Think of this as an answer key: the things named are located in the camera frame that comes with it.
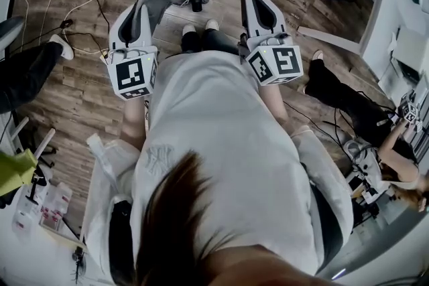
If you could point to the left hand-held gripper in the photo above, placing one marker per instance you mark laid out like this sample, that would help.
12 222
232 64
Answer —
131 75

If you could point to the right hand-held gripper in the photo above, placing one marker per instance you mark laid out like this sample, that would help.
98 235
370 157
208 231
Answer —
278 63

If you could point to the person's right forearm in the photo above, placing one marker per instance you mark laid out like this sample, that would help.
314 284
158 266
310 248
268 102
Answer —
275 104

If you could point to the person's left forearm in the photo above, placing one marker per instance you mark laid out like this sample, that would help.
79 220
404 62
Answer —
134 120

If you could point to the person's right leg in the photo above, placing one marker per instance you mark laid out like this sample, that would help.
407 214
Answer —
218 41

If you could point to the person's leg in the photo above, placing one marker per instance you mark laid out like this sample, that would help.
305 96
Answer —
190 41
218 41

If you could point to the person's right white shoe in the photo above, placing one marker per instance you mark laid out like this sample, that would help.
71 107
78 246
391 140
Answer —
212 24

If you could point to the person's white shoe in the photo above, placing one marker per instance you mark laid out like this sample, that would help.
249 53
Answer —
189 29
212 24

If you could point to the person's left white shoe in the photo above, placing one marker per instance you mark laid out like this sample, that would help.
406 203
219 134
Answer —
189 29

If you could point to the person's left leg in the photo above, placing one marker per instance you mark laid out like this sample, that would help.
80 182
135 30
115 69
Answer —
190 41

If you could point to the white plank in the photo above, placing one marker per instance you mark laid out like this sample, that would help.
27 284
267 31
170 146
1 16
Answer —
328 38

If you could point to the person's white shirt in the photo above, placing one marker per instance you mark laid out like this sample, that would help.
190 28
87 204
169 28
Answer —
218 144

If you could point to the white desk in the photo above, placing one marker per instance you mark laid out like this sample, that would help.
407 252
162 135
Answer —
395 3

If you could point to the white box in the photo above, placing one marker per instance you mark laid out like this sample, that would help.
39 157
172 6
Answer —
409 47

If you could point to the green cloth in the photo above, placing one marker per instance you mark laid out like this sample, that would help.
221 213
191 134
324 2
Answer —
16 169

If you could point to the clear box with red labels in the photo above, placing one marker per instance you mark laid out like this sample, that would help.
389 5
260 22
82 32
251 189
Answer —
55 206

